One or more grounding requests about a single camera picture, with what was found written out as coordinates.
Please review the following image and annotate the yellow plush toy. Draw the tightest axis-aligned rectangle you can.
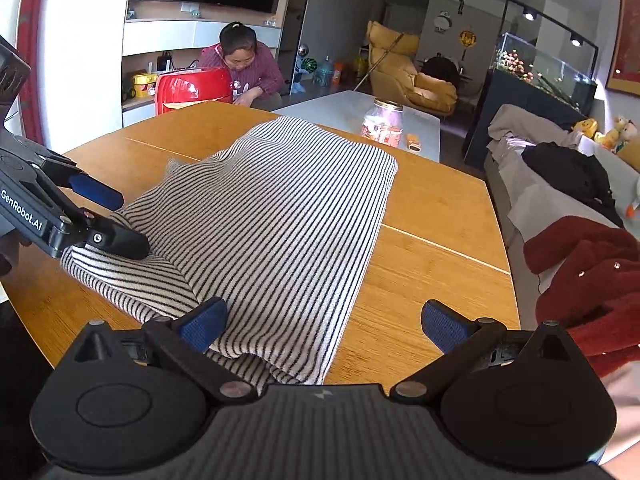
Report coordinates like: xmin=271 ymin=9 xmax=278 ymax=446
xmin=572 ymin=118 xmax=599 ymax=141

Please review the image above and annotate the yellow toy truck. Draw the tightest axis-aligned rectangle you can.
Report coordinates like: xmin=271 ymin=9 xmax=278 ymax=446
xmin=129 ymin=72 xmax=160 ymax=99

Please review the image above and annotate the black backpack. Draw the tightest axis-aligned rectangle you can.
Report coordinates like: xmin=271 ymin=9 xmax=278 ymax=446
xmin=422 ymin=55 xmax=461 ymax=89

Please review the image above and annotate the grey beige cloth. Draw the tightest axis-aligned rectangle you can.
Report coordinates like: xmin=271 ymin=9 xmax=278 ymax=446
xmin=487 ymin=104 xmax=577 ymax=155

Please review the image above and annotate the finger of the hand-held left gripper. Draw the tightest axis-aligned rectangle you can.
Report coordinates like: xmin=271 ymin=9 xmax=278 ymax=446
xmin=49 ymin=210 xmax=152 ymax=261
xmin=22 ymin=141 xmax=125 ymax=211

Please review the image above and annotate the blue water jug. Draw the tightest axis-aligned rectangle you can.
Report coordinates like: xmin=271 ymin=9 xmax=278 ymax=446
xmin=314 ymin=56 xmax=335 ymax=86

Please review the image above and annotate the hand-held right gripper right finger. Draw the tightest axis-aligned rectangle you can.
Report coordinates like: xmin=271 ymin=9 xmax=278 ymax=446
xmin=390 ymin=299 xmax=574 ymax=404

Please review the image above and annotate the red fleece jacket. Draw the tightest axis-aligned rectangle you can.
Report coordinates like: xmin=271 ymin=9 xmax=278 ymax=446
xmin=523 ymin=216 xmax=640 ymax=379

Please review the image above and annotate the dark fish tank cabinet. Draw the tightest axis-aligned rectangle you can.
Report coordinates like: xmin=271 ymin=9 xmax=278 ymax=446
xmin=462 ymin=69 xmax=592 ymax=171

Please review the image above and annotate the black garment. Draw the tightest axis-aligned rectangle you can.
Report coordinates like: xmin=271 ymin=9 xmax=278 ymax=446
xmin=521 ymin=142 xmax=625 ymax=229

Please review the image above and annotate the grey coffee table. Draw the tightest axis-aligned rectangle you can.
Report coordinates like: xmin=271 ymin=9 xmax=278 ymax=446
xmin=272 ymin=91 xmax=442 ymax=163

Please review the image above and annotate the black white striped sweater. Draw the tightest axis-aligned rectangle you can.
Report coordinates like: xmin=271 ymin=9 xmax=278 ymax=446
xmin=60 ymin=116 xmax=400 ymax=394

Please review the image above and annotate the grey covered sofa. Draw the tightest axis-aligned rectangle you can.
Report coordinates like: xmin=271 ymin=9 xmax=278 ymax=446
xmin=484 ymin=104 xmax=640 ymax=331

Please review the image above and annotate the wooden table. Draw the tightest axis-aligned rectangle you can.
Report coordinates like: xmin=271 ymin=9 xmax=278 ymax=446
xmin=0 ymin=100 xmax=522 ymax=397

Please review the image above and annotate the white cloth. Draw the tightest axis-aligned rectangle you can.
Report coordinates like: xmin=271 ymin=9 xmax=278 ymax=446
xmin=599 ymin=360 xmax=640 ymax=467

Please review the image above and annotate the glass fish tank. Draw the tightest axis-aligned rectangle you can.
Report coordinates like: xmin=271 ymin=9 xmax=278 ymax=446
xmin=492 ymin=0 xmax=600 ymax=111

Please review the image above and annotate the multicoloured plush toy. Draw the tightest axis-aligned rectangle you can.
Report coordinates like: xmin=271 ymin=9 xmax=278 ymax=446
xmin=595 ymin=116 xmax=639 ymax=154

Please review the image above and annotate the framed wall picture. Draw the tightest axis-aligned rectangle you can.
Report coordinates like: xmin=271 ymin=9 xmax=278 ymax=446
xmin=605 ymin=0 xmax=640 ymax=97

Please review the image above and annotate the yellow armchair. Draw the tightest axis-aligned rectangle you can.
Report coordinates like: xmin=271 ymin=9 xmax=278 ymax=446
xmin=366 ymin=21 xmax=458 ymax=117

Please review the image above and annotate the clear jar with pink lid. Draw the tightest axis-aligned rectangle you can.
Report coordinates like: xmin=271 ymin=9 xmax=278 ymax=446
xmin=361 ymin=99 xmax=405 ymax=149

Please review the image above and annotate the red door banner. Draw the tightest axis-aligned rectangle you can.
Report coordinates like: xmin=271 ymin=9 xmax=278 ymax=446
xmin=17 ymin=0 xmax=54 ymax=148

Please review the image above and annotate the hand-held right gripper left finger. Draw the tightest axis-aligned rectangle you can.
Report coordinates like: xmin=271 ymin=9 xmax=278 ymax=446
xmin=75 ymin=296 xmax=259 ymax=407

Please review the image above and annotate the red glossy appliance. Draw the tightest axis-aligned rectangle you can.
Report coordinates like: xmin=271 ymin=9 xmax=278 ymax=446
xmin=154 ymin=66 xmax=234 ymax=117

